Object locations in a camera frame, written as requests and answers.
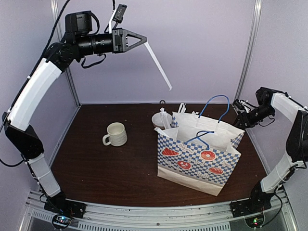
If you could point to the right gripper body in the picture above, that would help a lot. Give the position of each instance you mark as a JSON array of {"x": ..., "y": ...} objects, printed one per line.
[{"x": 244, "y": 114}]

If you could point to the checkered paper takeout bag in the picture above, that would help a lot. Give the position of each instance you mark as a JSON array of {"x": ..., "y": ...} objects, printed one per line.
[{"x": 198, "y": 152}]

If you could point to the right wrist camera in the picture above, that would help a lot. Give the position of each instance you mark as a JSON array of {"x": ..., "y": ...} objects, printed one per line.
[{"x": 262, "y": 95}]

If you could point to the aluminium front rail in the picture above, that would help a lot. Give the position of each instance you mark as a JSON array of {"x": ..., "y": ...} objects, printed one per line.
[{"x": 211, "y": 217}]

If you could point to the cream ribbed ceramic mug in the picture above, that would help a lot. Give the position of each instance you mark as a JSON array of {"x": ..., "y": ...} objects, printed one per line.
[{"x": 116, "y": 135}]

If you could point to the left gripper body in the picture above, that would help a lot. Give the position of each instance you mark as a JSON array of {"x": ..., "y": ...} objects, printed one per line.
[{"x": 118, "y": 37}]

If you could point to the white ceramic bowl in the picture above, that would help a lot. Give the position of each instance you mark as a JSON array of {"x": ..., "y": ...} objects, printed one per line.
[{"x": 158, "y": 122}]

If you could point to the white paper straw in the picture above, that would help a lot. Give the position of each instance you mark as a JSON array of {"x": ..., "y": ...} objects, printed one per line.
[{"x": 158, "y": 65}]

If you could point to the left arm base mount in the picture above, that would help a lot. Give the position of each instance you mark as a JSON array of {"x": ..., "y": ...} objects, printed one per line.
[{"x": 64, "y": 216}]

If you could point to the white cup of straws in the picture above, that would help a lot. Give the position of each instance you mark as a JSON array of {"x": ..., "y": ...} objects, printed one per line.
[{"x": 166, "y": 118}]

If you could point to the right aluminium corner post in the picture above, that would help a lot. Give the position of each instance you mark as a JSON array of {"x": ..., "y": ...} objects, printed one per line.
[{"x": 250, "y": 47}]

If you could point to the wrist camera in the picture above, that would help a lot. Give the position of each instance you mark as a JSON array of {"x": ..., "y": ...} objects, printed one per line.
[
  {"x": 80, "y": 23},
  {"x": 262, "y": 95}
]

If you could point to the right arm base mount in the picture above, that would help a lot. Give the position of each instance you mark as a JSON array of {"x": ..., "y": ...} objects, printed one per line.
[{"x": 251, "y": 211}]

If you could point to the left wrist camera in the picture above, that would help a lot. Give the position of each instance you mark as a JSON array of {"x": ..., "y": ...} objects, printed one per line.
[{"x": 80, "y": 23}]

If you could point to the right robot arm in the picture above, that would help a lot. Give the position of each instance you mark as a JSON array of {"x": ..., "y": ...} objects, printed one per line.
[{"x": 295, "y": 155}]

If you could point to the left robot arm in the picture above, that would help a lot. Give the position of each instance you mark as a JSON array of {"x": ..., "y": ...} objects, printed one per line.
[{"x": 78, "y": 42}]

